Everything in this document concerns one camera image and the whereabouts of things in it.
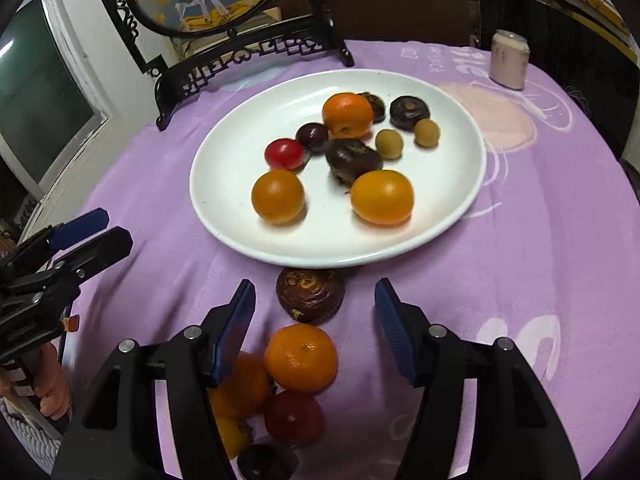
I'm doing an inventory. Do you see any yellow orange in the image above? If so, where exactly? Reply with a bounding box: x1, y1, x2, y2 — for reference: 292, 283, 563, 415
250, 169, 305, 224

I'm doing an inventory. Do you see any red cherry tomato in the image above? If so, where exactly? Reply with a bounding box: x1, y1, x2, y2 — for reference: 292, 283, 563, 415
265, 138, 307, 171
264, 390, 326, 446

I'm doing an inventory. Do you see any red cherry tomato back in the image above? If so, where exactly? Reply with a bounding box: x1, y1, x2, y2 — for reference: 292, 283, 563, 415
265, 138, 307, 171

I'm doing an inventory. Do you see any water chestnut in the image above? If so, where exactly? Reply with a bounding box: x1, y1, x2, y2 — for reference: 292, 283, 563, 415
390, 96, 431, 131
360, 92, 386, 124
326, 138, 383, 186
276, 268, 346, 324

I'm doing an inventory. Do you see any dark cherry with stem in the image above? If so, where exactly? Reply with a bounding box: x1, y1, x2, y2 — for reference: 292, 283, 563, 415
295, 122, 329, 155

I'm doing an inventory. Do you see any yellow-orange kumquat front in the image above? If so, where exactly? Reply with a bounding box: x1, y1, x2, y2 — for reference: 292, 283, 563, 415
350, 170, 414, 226

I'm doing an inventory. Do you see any longan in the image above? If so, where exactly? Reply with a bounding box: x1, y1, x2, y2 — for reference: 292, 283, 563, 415
413, 118, 440, 148
375, 129, 404, 160

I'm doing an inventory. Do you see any large mandarin orange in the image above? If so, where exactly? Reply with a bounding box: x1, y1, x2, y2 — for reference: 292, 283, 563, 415
216, 417, 254, 460

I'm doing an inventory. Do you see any person left hand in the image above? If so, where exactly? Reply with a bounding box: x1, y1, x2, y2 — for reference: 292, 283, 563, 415
1, 342, 70, 420

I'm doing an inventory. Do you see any window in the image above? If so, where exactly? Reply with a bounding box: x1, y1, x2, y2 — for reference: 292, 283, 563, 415
1, 0, 107, 200

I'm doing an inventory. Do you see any deer painting screen stand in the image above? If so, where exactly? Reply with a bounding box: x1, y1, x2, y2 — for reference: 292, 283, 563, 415
101, 0, 355, 131

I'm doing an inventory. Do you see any purple printed tablecloth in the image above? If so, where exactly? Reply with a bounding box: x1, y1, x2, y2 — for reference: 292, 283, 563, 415
65, 41, 639, 479

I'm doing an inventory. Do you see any white oval plate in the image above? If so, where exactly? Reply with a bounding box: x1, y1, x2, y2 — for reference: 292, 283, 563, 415
190, 70, 486, 269

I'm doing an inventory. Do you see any brown wooden board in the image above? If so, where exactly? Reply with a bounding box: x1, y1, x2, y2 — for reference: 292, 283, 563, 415
273, 0, 471, 47

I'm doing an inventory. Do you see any black chair back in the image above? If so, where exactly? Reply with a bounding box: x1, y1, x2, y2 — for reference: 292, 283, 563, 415
478, 0, 639, 158

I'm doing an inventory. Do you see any pink beverage can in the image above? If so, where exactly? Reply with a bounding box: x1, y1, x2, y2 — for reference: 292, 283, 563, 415
489, 29, 530, 90

